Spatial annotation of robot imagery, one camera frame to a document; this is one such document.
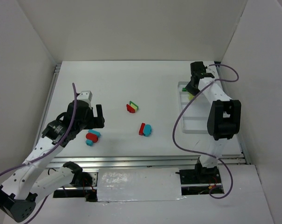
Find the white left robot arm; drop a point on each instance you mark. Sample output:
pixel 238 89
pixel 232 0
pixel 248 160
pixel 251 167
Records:
pixel 20 193

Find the red rectangular lego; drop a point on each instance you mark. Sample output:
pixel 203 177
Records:
pixel 141 130

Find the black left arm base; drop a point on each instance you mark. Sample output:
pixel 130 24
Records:
pixel 84 184

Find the blue top lego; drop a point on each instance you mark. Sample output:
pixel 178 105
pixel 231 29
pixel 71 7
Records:
pixel 94 132

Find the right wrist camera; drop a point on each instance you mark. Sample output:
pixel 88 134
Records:
pixel 210 69

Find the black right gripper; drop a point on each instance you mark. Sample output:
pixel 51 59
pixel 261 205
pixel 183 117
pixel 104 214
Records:
pixel 195 78

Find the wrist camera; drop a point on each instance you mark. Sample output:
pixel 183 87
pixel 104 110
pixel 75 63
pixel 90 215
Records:
pixel 210 69
pixel 85 96

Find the red round lego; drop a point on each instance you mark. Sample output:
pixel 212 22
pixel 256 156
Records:
pixel 92 137

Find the blue bottom lego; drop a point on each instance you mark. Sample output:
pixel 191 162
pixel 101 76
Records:
pixel 89 143

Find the blue oval lego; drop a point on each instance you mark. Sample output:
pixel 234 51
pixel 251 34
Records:
pixel 147 130

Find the aluminium table rail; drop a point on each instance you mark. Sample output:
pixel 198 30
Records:
pixel 119 162

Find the red half-round lego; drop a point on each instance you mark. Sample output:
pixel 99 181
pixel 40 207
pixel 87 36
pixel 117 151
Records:
pixel 129 109

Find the silver tape sheet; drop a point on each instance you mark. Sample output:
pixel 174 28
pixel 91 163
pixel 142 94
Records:
pixel 138 185

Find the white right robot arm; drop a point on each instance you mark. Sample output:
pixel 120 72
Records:
pixel 224 117

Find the white compartment tray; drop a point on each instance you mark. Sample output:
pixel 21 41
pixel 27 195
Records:
pixel 194 119

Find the lime curved lego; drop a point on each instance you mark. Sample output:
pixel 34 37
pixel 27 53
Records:
pixel 190 97

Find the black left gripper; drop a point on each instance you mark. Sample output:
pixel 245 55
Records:
pixel 94 120

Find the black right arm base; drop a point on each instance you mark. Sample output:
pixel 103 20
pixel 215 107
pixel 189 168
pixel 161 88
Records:
pixel 200 175

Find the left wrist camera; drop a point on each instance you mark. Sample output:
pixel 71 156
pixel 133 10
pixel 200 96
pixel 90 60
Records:
pixel 85 96

